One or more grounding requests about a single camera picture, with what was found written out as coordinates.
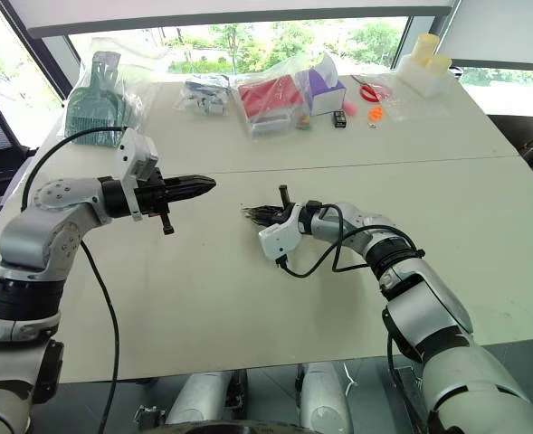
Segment green dustpan in plastic bag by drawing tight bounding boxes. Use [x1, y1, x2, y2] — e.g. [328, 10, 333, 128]
[61, 38, 158, 150]

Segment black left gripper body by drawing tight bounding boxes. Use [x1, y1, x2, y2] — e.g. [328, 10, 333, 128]
[135, 167, 176, 237]

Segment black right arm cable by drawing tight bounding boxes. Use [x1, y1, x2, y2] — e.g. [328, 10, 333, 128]
[280, 203, 428, 279]

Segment plastic bag of white parts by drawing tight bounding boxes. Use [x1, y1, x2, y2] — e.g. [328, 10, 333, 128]
[174, 74, 231, 118]

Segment white holder with cream cylinders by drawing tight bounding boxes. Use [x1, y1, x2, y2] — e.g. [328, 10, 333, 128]
[395, 33, 456, 99]

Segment red box in plastic bag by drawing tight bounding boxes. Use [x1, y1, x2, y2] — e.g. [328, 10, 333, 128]
[232, 56, 315, 142]

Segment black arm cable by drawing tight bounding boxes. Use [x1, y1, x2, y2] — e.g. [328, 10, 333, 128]
[280, 203, 428, 279]
[20, 126, 121, 434]

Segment silver robot leg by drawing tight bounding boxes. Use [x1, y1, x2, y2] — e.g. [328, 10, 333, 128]
[165, 370, 234, 426]
[298, 361, 354, 434]

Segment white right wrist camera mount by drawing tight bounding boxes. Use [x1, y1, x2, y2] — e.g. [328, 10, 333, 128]
[257, 205, 306, 263]

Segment red handled scissors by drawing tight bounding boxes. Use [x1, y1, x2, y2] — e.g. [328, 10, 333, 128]
[350, 74, 393, 102]

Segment purple white tissue box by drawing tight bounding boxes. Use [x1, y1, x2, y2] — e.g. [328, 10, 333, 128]
[308, 56, 347, 118]

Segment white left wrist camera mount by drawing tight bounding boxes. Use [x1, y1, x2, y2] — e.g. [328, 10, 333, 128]
[114, 127, 160, 222]

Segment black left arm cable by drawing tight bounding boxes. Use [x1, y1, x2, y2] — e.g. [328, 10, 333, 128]
[20, 126, 121, 434]

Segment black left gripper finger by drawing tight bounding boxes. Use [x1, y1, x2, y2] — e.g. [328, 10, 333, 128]
[165, 184, 218, 203]
[163, 173, 218, 192]

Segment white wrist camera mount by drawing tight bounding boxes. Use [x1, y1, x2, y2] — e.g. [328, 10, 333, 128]
[257, 205, 306, 263]
[114, 127, 160, 222]

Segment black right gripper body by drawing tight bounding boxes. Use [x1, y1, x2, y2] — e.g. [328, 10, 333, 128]
[269, 184, 300, 226]

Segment clear plastic bag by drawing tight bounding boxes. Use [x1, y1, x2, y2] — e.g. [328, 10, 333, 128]
[374, 92, 425, 124]

